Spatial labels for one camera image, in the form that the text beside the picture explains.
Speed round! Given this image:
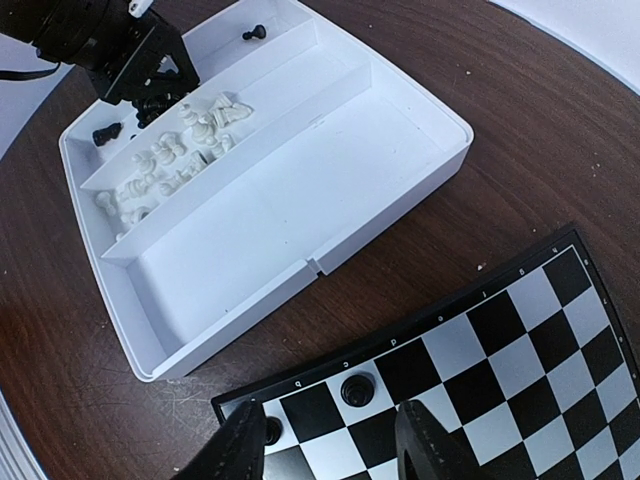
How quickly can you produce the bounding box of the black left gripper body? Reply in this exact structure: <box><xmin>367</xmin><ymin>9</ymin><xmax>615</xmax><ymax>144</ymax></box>
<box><xmin>88</xmin><ymin>9</ymin><xmax>200</xmax><ymax>105</ymax></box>

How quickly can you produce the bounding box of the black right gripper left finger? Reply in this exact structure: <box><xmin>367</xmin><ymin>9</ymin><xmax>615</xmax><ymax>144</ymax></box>
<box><xmin>173</xmin><ymin>402</ymin><xmax>265</xmax><ymax>480</ymax></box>

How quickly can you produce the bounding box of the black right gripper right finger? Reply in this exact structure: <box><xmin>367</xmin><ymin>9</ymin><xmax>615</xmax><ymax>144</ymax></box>
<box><xmin>394</xmin><ymin>400</ymin><xmax>491</xmax><ymax>480</ymax></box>

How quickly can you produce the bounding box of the black chess piece corner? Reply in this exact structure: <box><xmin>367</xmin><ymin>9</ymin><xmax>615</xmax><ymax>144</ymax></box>
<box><xmin>265</xmin><ymin>416</ymin><xmax>283</xmax><ymax>446</ymax></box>

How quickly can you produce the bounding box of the black silver chessboard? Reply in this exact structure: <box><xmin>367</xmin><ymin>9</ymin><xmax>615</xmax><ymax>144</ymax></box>
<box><xmin>212</xmin><ymin>226</ymin><xmax>639</xmax><ymax>479</ymax></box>

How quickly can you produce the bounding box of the white compartment tray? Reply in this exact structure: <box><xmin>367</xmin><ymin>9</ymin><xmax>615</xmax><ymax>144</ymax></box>
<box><xmin>59</xmin><ymin>1</ymin><xmax>474</xmax><ymax>382</ymax></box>

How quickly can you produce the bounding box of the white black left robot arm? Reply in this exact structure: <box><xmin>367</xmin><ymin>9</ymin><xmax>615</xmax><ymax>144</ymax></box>
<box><xmin>1</xmin><ymin>0</ymin><xmax>200</xmax><ymax>105</ymax></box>

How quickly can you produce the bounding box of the black chess piece pile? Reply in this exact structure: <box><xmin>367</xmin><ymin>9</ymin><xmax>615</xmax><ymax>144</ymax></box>
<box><xmin>132</xmin><ymin>93</ymin><xmax>184</xmax><ymax>129</ymax></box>

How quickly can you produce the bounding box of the white chess piece pile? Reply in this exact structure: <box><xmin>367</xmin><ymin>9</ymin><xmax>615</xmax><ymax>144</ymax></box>
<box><xmin>94</xmin><ymin>93</ymin><xmax>253</xmax><ymax>240</ymax></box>

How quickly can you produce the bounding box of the black pawn tray front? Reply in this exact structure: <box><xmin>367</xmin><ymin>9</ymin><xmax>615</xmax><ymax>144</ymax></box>
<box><xmin>92</xmin><ymin>122</ymin><xmax>123</xmax><ymax>147</ymax></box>

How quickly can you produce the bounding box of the lone black pawn in tray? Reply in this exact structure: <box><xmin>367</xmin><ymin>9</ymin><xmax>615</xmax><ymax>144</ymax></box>
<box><xmin>242</xmin><ymin>24</ymin><xmax>267</xmax><ymax>41</ymax></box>

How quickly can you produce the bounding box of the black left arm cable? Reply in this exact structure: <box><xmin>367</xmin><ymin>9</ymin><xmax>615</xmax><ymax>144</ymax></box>
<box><xmin>0</xmin><ymin>62</ymin><xmax>61</xmax><ymax>82</ymax></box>

